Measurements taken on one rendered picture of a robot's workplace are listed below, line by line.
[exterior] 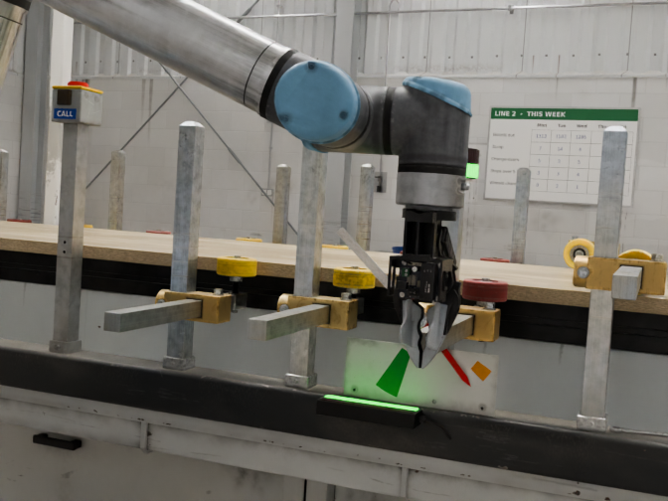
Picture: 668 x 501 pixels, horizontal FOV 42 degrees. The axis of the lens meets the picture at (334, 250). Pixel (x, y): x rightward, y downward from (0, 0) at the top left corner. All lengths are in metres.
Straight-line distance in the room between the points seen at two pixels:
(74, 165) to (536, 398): 0.98
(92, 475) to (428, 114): 1.32
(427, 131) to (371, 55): 8.34
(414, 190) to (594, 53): 7.76
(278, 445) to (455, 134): 0.73
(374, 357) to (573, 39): 7.57
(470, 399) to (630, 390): 0.33
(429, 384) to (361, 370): 0.12
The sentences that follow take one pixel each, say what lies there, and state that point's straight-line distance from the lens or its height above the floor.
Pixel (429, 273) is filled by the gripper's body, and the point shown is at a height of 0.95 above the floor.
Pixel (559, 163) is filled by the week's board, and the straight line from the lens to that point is 8.69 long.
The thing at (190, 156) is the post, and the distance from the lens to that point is 1.61.
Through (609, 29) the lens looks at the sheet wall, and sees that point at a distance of 8.83.
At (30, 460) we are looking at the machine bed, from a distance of 2.22.
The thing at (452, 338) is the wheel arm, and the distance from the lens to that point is 1.28.
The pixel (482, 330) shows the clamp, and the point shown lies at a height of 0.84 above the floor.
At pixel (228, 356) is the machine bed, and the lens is 1.84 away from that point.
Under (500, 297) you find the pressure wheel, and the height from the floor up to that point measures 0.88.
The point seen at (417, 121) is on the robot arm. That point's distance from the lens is 1.11.
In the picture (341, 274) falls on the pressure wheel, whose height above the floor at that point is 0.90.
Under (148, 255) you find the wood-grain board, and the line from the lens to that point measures 1.89.
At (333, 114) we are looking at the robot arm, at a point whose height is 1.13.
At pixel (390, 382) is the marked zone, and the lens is 1.47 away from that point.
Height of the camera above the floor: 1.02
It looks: 3 degrees down
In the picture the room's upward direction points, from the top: 4 degrees clockwise
